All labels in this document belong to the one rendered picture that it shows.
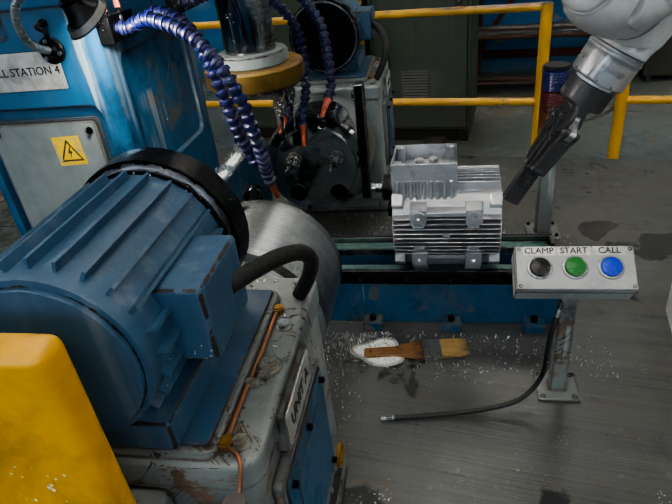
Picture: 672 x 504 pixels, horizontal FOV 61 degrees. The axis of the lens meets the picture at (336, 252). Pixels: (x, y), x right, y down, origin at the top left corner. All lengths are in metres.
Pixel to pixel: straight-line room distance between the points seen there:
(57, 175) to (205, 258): 0.66
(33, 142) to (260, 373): 0.68
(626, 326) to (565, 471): 0.39
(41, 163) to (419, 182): 0.67
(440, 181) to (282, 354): 0.56
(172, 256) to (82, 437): 0.16
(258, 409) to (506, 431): 0.54
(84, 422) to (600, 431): 0.81
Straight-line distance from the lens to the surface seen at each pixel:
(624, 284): 0.93
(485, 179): 1.10
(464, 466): 0.97
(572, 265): 0.91
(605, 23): 0.82
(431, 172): 1.06
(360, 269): 1.16
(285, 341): 0.64
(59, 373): 0.41
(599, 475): 0.99
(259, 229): 0.86
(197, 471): 0.55
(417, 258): 1.10
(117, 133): 1.04
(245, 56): 1.05
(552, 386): 1.08
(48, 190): 1.16
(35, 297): 0.46
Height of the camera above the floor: 1.56
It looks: 31 degrees down
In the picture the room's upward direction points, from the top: 7 degrees counter-clockwise
